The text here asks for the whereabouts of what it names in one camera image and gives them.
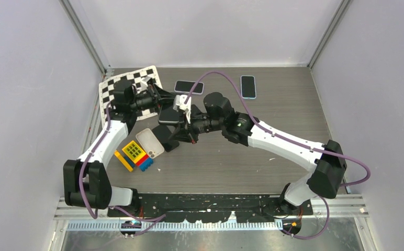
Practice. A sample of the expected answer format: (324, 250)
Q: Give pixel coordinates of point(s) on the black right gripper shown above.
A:
(187, 135)

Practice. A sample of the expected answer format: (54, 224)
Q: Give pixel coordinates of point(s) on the black phone purple edge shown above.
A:
(169, 116)

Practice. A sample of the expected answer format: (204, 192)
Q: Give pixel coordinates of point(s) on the beige phone case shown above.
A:
(150, 143)

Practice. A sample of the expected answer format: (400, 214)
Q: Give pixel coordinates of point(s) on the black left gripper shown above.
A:
(166, 98)

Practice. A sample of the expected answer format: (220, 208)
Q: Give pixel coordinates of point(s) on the yellow red blue block house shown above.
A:
(137, 155)

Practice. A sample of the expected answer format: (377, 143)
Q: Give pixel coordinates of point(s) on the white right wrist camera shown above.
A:
(183, 103)

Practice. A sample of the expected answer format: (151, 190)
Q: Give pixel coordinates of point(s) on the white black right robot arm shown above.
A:
(323, 162)

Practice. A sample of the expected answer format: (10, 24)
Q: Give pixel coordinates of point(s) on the aluminium frame rail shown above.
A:
(117, 219)

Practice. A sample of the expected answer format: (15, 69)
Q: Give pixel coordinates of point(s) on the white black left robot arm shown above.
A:
(86, 183)

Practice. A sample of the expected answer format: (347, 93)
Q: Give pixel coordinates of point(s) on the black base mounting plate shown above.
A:
(207, 208)

